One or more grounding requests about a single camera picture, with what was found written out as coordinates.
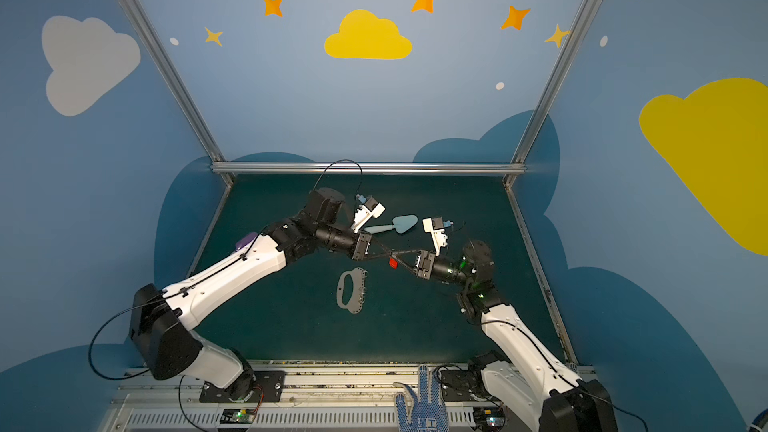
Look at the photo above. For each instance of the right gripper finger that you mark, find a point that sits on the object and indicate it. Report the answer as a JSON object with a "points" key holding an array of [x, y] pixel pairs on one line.
{"points": [[407, 267], [407, 252]]}

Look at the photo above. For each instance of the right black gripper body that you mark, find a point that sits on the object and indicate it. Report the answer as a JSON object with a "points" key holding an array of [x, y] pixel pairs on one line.
{"points": [[424, 264]]}

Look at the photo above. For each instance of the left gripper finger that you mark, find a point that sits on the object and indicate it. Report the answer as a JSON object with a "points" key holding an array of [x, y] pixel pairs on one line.
{"points": [[382, 246], [385, 255]]}

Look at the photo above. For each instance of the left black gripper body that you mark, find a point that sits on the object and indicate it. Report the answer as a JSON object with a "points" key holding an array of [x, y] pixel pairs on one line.
{"points": [[362, 246]]}

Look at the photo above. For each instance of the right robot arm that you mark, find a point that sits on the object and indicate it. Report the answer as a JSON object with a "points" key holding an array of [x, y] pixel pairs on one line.
{"points": [[544, 393]]}

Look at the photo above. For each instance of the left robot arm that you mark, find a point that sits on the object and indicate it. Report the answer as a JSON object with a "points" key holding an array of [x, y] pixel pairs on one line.
{"points": [[163, 321]]}

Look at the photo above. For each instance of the light blue toy shovel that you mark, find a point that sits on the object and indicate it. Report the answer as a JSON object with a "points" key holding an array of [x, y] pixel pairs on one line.
{"points": [[399, 224]]}

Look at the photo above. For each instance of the blue dotted glove left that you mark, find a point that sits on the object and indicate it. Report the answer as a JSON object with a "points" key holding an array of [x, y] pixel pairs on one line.
{"points": [[422, 408]]}

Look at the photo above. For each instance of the right circuit board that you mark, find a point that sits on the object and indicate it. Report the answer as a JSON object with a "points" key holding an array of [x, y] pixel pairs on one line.
{"points": [[488, 419]]}

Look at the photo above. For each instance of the circuit board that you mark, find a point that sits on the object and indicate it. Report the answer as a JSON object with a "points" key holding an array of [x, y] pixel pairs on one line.
{"points": [[488, 419], [244, 417]]}

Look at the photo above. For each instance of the left circuit board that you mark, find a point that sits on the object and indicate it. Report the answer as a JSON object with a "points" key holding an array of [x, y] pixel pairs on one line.
{"points": [[244, 417]]}

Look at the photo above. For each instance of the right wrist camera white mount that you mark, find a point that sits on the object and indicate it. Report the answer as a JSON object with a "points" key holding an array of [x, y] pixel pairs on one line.
{"points": [[436, 228]]}

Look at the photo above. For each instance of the aluminium frame rear bar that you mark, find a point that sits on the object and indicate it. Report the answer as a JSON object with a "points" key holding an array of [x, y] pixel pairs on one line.
{"points": [[417, 169]]}

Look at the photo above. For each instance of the purple toy shovel pink handle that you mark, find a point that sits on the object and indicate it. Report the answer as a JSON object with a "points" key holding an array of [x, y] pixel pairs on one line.
{"points": [[245, 241]]}

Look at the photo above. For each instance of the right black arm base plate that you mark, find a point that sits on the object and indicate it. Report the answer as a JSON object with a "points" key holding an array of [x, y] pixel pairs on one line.
{"points": [[460, 385]]}

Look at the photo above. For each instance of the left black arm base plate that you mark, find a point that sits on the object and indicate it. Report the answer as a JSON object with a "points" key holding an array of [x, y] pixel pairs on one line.
{"points": [[261, 386]]}

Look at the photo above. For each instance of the aluminium frame right post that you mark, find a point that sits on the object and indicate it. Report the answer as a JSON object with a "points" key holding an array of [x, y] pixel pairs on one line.
{"points": [[580, 26]]}

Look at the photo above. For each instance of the aluminium frame post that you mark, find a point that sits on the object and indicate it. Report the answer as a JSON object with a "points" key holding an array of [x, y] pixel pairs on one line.
{"points": [[580, 26], [151, 40]]}

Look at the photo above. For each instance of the aluminium frame left post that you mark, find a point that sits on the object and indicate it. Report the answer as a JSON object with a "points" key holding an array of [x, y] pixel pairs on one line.
{"points": [[151, 40]]}

